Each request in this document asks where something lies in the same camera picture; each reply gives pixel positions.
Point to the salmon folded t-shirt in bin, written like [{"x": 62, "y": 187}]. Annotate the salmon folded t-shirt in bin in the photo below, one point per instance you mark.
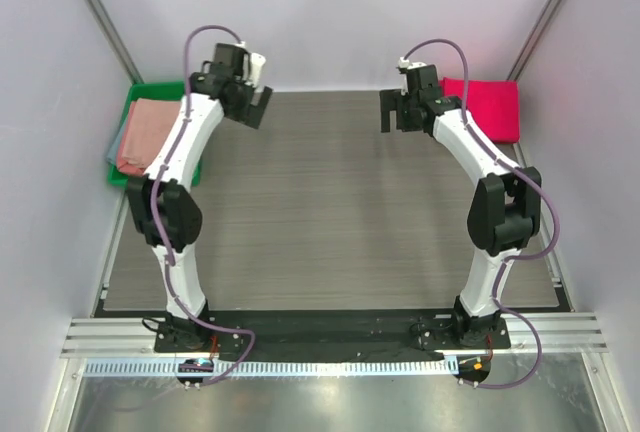
[{"x": 147, "y": 127}]

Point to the magenta folded t-shirt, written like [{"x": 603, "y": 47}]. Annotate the magenta folded t-shirt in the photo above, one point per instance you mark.
[{"x": 494, "y": 105}]

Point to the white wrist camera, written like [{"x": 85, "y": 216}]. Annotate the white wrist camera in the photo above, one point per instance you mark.
[
  {"x": 404, "y": 65},
  {"x": 252, "y": 65}
]

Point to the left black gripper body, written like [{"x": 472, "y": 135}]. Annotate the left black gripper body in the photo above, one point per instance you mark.
[{"x": 244, "y": 95}]

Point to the corner aluminium post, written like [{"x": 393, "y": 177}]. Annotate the corner aluminium post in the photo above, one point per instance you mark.
[
  {"x": 541, "y": 26},
  {"x": 104, "y": 22}
]

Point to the right corner aluminium post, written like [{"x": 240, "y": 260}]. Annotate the right corner aluminium post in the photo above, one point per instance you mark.
[{"x": 541, "y": 26}]

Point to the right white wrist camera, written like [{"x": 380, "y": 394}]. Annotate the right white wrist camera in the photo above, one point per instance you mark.
[{"x": 404, "y": 65}]

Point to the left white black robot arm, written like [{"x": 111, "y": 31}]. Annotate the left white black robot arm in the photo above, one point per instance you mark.
[{"x": 161, "y": 204}]

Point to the aluminium extrusion rail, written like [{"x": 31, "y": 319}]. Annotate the aluminium extrusion rail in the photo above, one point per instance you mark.
[{"x": 572, "y": 332}]

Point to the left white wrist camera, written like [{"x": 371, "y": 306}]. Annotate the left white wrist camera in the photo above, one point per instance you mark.
[{"x": 252, "y": 65}]

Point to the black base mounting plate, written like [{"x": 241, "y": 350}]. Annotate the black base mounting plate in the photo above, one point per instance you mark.
[{"x": 430, "y": 329}]

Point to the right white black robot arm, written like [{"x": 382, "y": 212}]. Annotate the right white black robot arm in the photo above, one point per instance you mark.
[{"x": 505, "y": 209}]

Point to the white slotted cable duct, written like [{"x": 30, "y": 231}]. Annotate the white slotted cable duct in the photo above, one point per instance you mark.
[{"x": 183, "y": 368}]

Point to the grey-blue t-shirt in bin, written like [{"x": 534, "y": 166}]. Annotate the grey-blue t-shirt in bin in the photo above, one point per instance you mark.
[{"x": 114, "y": 149}]

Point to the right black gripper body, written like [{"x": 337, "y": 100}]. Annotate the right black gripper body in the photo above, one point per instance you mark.
[{"x": 393, "y": 109}]

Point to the left corner aluminium post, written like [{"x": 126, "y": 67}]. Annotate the left corner aluminium post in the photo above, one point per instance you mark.
[{"x": 104, "y": 22}]

